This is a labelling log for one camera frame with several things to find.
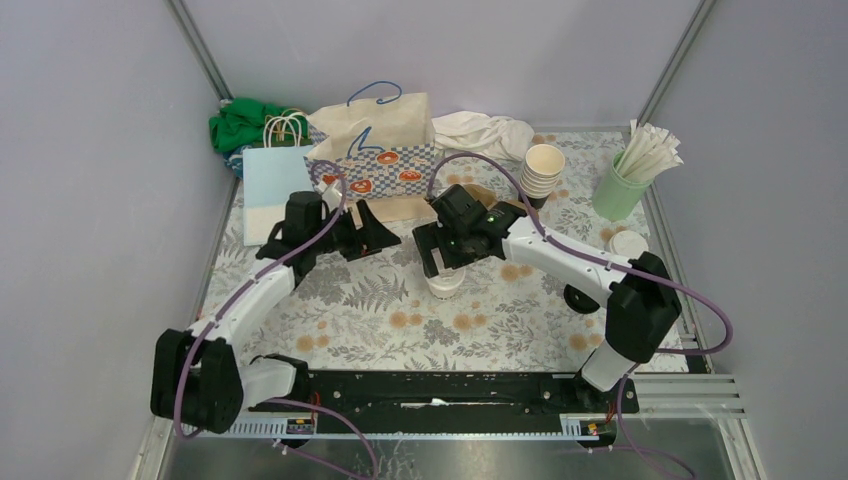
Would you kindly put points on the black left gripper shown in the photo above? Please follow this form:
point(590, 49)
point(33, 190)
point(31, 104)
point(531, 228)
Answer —
point(371, 237)

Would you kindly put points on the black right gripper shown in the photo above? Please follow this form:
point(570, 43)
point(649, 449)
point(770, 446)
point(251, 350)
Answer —
point(431, 236)

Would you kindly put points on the white paper coffee cup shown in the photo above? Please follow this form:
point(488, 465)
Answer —
point(447, 284)

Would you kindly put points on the blue checkered paper bag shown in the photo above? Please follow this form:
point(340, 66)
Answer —
point(384, 148)

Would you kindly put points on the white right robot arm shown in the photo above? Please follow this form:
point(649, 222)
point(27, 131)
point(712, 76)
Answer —
point(639, 303)

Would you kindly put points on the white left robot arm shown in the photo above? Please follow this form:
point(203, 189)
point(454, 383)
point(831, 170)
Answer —
point(197, 379)

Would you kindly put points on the black coffee lid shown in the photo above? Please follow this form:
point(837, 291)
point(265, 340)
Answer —
point(578, 301)

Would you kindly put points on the floral tablecloth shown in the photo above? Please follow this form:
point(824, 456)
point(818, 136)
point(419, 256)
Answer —
point(378, 313)

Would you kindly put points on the white cloth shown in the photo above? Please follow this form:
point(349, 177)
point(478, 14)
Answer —
point(497, 137)

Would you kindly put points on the stack of black paper cups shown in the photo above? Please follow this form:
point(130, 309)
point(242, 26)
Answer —
point(541, 171)

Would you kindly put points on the light blue paper bag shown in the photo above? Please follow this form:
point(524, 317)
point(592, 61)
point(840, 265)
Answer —
point(271, 173)

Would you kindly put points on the green straw holder cup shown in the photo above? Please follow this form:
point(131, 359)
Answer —
point(615, 197)

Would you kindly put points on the stack of white lids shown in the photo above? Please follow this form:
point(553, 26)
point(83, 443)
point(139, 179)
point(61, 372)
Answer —
point(628, 243)

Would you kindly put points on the green cloth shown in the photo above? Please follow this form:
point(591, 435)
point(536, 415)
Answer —
point(242, 121)

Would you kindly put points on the bundle of white wrapped straws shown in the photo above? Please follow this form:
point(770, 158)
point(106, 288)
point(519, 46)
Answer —
point(650, 151)

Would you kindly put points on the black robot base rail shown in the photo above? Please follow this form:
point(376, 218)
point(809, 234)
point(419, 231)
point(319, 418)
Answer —
point(424, 402)

